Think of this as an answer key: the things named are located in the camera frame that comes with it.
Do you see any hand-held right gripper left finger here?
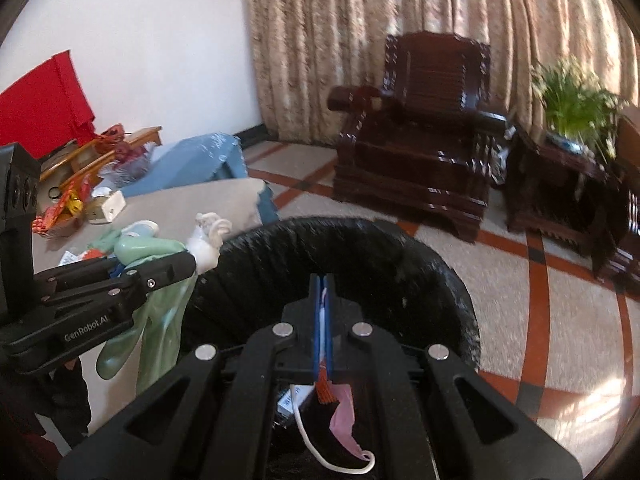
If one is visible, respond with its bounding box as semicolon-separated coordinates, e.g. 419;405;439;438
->
57;274;325;480

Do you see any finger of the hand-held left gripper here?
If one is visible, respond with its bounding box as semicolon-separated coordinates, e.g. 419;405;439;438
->
33;251;197;310

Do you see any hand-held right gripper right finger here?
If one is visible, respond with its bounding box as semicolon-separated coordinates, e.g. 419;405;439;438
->
324;274;583;480

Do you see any black trash bin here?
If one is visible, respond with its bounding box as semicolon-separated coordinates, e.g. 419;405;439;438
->
177;216;482;480

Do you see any white tissue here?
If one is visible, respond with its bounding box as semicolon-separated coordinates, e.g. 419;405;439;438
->
187;212;234;274

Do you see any green rubber glove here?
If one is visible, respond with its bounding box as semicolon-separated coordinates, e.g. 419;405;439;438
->
87;230;198;396

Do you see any red orange wrapper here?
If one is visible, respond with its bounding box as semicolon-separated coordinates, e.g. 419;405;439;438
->
315;365;336;405

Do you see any pink face mask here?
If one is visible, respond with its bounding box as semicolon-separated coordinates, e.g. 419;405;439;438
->
295;285;376;476

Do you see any large red dotted snack packet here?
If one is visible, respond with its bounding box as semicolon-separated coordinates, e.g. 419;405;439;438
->
32;175;101;233

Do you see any white barcode package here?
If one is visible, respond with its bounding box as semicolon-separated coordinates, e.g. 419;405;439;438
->
274;384;313;425

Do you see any tissue box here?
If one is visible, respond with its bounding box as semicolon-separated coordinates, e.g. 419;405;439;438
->
85;191;126;224

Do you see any red cloth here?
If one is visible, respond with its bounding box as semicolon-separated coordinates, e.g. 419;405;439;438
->
0;50;96;162

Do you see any blue tablecloth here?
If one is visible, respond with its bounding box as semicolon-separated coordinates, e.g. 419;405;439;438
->
122;132;279;226

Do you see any red plastic bag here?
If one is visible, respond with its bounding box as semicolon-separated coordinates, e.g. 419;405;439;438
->
97;124;126;149

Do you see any dark wooden armchair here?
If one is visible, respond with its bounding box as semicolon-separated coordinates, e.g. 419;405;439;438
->
327;31;511;244
592;110;640;302

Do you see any dark wooden side table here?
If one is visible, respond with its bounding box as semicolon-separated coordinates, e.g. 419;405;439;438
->
505;125;626;257

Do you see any beige patterned curtain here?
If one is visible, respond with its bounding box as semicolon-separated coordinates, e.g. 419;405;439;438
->
232;0;640;171

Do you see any green potted plant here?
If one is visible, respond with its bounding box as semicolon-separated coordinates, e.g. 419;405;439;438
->
530;57;627;156

